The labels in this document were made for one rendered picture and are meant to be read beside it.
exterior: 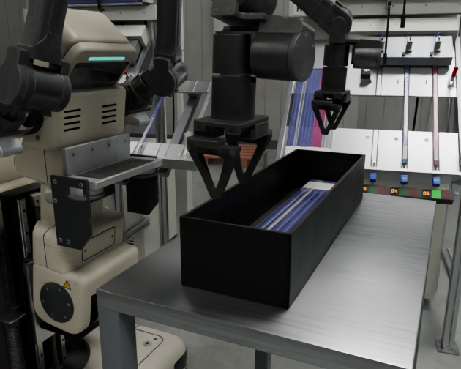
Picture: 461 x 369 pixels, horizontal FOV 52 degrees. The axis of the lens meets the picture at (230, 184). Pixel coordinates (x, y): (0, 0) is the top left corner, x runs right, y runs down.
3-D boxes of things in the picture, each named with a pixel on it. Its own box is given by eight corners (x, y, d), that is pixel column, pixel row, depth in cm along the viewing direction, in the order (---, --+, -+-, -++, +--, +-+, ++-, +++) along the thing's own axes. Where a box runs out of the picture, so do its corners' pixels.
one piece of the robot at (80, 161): (40, 243, 105) (29, 148, 99) (118, 208, 129) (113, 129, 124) (97, 255, 99) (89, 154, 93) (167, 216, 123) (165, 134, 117)
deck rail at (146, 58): (111, 162, 213) (105, 154, 207) (107, 161, 213) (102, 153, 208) (155, 50, 247) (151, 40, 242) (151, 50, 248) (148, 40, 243)
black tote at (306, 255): (294, 191, 122) (295, 148, 119) (362, 199, 115) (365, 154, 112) (181, 285, 72) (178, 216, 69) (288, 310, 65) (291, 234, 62)
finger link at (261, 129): (270, 182, 69) (274, 118, 67) (251, 195, 63) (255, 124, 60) (228, 176, 72) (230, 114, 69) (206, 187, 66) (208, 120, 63)
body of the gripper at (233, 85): (268, 129, 66) (271, 74, 64) (238, 140, 57) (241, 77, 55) (227, 124, 68) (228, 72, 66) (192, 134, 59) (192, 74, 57)
